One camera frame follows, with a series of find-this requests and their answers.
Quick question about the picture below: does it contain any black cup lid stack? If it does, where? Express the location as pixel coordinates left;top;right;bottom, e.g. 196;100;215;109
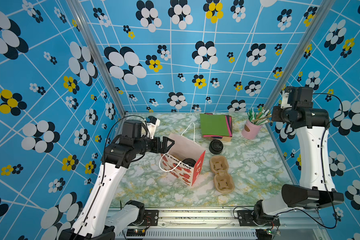
209;140;224;155

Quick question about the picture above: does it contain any red white paper bag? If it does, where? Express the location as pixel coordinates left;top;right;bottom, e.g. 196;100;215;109
159;123;206;187

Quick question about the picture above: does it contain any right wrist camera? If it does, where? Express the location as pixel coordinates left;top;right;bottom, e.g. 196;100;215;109
280;91;291;109

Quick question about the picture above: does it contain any brown pulp cup carrier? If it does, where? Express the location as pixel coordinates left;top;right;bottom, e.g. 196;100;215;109
210;156;235;194

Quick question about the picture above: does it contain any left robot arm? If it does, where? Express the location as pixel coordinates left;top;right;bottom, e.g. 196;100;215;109
59;116;175;240

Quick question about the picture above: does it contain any pink straw holder cup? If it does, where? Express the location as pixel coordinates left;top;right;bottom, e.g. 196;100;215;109
242;120;262;140

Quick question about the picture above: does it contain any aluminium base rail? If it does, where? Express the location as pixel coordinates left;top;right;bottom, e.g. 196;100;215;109
105;207;330;240

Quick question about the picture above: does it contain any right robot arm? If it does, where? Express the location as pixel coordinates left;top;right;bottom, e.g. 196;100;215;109
159;87;344;227

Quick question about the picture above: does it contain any colourful napkin stack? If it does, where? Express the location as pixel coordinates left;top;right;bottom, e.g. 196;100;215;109
200;114;233;142

